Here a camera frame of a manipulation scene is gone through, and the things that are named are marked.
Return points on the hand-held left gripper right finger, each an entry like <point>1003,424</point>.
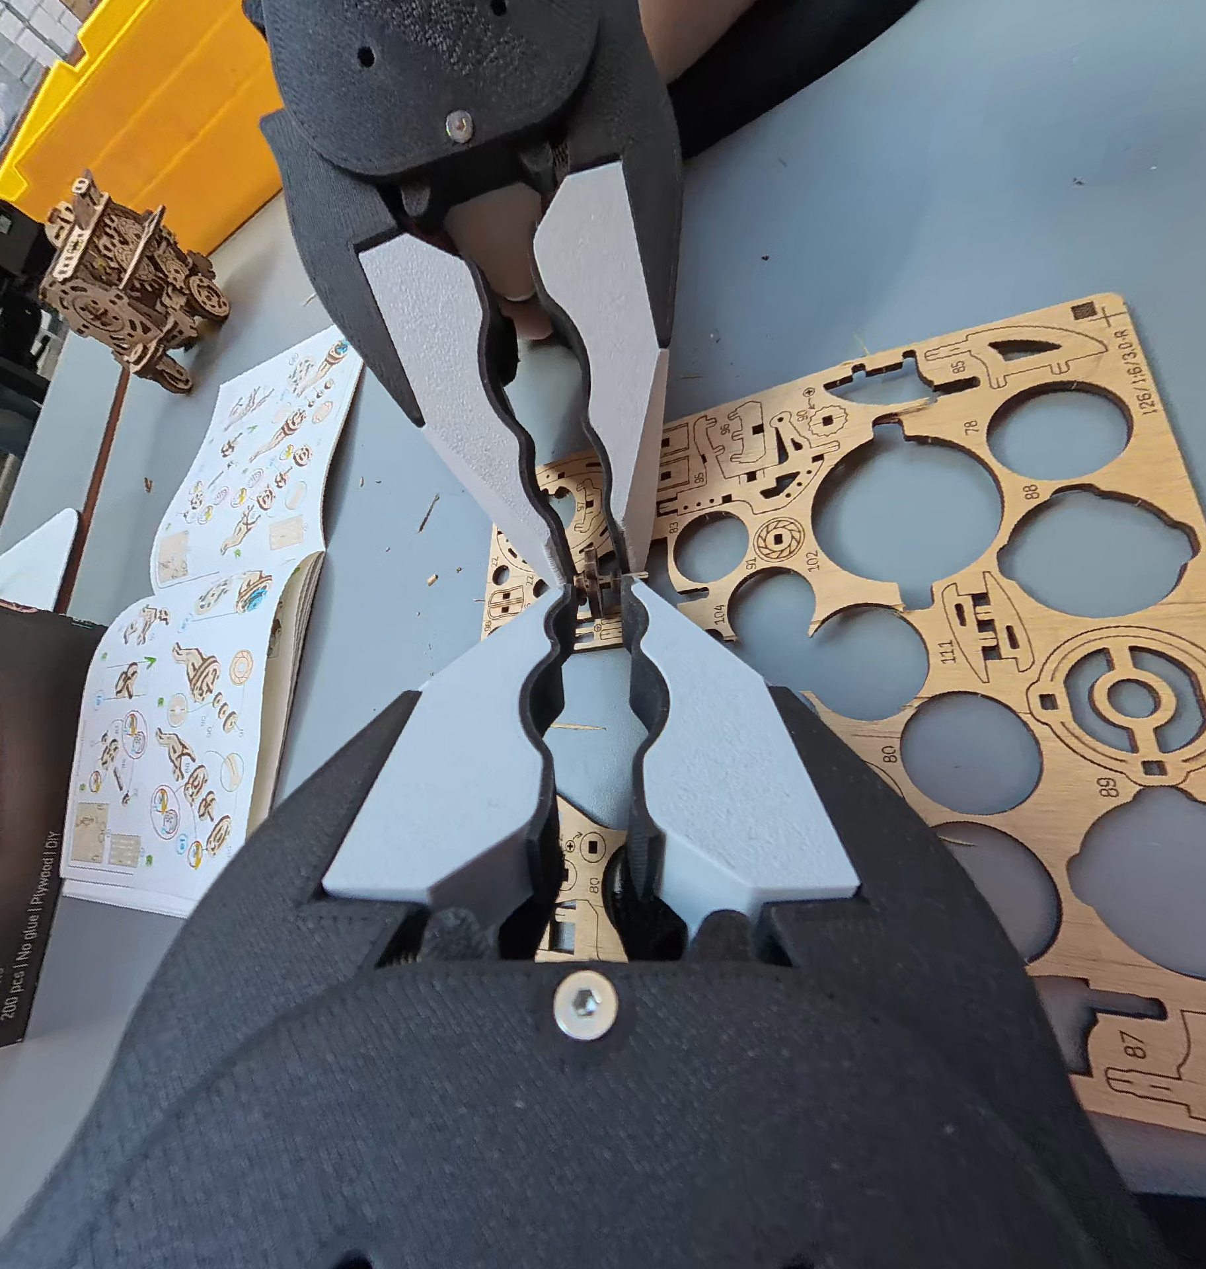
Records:
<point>752,794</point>

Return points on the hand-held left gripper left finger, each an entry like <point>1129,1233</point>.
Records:
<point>445,794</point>

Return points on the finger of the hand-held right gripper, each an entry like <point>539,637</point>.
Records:
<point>614,298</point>
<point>435,338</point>

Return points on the plywood parts sheet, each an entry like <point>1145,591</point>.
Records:
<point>1173,447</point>

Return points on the assembled wooden model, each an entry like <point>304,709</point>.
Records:
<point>117,269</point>

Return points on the black model kit box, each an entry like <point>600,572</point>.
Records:
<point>28,794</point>

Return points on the person's right hand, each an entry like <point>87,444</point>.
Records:
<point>495,249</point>

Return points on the yellow plastic bin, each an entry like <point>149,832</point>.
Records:
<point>166,120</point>

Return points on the white instruction booklet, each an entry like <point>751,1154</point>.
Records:
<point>196,616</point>

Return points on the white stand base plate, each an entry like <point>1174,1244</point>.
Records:
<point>38,566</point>

